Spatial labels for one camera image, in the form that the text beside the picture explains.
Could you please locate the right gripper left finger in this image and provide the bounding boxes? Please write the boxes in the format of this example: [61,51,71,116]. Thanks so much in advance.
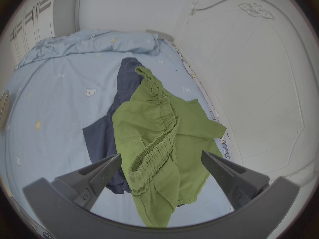
[53,153,122,211]

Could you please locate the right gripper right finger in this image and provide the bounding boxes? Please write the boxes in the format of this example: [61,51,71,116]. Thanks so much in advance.
[201,150,271,212]

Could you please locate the green shorts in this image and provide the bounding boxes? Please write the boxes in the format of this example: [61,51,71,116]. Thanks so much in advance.
[112,66,227,228]

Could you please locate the dark blue garment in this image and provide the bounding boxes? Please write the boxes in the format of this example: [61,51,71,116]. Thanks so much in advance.
[82,57,144,194]

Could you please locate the bed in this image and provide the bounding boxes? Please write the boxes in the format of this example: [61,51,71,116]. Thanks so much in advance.
[0,0,318,228]

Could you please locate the round woven basket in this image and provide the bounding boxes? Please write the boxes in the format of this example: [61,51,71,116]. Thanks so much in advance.
[0,90,11,134]

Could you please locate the pale blue quilt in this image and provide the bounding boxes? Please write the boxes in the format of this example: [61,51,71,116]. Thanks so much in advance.
[15,29,160,70]

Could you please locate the grey bedside table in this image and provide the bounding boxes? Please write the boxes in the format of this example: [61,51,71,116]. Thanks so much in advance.
[146,29,175,41]

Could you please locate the white wardrobe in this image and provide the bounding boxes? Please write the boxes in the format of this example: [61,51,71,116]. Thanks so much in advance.
[7,0,56,67]

